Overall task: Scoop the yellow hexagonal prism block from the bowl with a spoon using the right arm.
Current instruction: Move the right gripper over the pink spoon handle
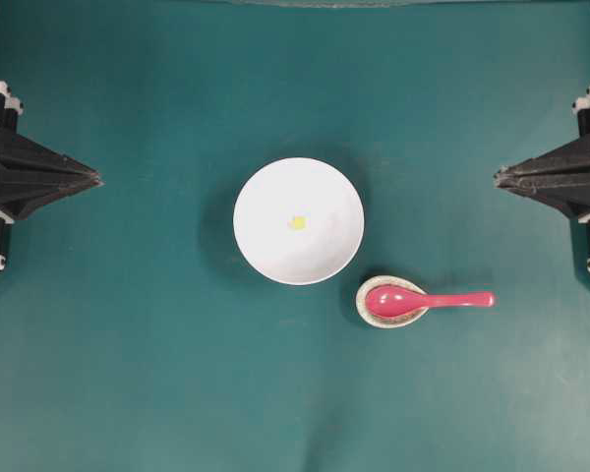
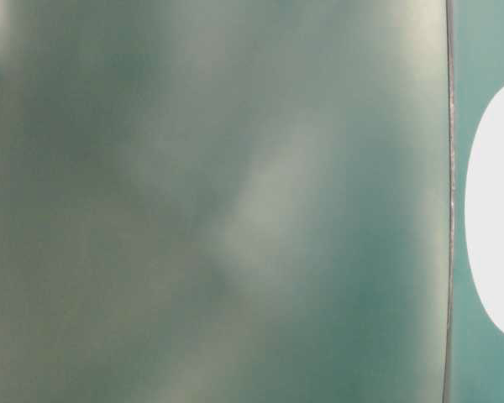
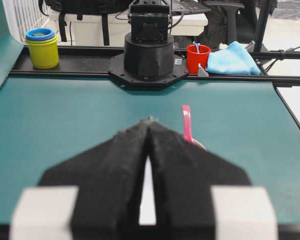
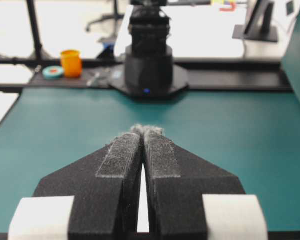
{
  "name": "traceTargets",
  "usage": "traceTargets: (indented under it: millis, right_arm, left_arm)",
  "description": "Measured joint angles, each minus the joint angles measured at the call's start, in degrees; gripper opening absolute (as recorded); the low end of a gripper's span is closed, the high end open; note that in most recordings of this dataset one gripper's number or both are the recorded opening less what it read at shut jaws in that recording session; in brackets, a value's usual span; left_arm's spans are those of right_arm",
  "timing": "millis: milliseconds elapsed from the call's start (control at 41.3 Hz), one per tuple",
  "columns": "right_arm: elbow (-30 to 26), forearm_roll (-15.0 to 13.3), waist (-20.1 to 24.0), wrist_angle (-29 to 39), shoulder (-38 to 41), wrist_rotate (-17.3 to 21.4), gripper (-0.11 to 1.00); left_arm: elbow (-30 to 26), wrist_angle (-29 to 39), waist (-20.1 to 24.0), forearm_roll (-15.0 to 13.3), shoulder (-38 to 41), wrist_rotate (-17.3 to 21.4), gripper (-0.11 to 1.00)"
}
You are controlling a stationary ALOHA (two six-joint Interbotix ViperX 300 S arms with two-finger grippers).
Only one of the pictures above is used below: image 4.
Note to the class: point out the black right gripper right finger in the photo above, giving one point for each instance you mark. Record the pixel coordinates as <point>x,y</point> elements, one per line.
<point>190,198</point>

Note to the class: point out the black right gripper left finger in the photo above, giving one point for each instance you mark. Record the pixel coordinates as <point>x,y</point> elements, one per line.
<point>94,198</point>

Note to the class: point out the teal tape roll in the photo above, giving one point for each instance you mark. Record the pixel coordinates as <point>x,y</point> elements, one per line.
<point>52,72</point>

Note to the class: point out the orange plastic cup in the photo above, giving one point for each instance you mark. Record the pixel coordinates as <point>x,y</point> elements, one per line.
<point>71,63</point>

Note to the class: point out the black monitor stand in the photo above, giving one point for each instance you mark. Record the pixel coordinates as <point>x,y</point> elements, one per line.
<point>257,25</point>

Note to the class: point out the black office chair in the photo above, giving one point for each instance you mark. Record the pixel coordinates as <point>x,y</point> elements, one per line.
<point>115,17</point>

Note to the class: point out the black frame pole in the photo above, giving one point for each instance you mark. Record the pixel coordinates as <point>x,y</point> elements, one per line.
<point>38,53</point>

